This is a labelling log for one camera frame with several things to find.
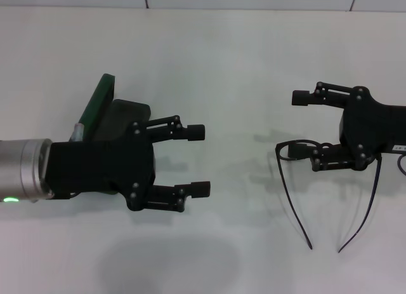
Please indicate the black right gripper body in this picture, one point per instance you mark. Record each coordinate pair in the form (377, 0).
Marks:
(371, 129)

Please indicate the black thin-frame glasses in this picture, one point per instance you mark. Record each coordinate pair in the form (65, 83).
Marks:
(284, 179)

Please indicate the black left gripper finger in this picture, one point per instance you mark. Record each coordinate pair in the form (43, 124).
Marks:
(200, 189)
(195, 132)

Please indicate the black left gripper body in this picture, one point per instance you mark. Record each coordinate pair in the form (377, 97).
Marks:
(95, 167)

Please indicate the green glasses case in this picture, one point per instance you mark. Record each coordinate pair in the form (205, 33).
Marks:
(100, 100)

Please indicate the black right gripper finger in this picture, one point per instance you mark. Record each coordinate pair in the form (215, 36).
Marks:
(333, 160)
(301, 98)

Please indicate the silver connector stub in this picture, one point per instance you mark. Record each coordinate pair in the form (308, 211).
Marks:
(78, 132)

